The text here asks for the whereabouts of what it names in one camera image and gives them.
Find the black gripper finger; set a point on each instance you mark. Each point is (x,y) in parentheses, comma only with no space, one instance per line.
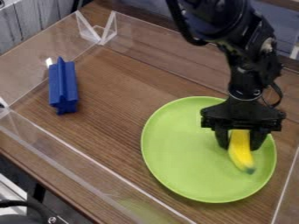
(258,136)
(222,135)

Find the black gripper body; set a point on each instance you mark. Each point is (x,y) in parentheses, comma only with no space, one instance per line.
(242,115)

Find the yellow toy banana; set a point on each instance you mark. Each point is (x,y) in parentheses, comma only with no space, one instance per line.
(240,151)

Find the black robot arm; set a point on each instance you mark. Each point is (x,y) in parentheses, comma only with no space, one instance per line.
(232,25)

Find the green round plate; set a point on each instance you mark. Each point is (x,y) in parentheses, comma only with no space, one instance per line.
(188,162)

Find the blue plastic block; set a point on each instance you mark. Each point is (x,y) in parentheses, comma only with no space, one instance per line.
(63,87)

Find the black device with knob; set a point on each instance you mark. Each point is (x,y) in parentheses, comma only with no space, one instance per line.
(42,216)

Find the clear acrylic enclosure wall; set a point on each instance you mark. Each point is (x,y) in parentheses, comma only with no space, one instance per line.
(85,154)

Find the clear acrylic corner bracket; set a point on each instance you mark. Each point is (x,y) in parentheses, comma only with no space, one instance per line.
(98,34)

